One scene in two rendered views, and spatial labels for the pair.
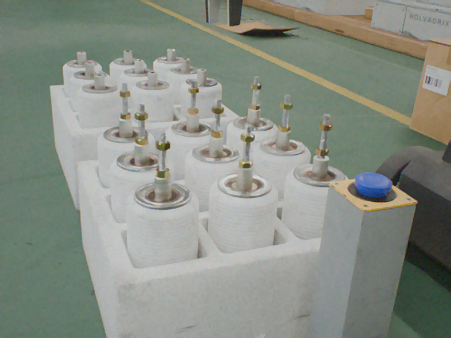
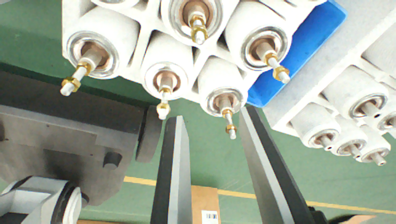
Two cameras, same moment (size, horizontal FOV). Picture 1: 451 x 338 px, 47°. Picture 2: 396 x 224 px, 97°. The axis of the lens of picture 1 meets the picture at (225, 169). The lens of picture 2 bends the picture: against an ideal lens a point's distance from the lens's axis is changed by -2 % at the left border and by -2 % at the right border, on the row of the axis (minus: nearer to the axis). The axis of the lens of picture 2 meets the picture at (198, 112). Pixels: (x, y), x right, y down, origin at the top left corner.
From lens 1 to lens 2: 0.71 m
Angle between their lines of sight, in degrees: 38
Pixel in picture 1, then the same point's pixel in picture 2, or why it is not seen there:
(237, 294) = not seen: outside the picture
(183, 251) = not seen: outside the picture
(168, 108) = (333, 96)
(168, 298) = not seen: outside the picture
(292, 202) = (96, 17)
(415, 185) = (124, 129)
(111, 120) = (382, 44)
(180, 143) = (256, 17)
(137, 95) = (374, 85)
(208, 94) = (307, 129)
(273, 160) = (154, 56)
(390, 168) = (149, 136)
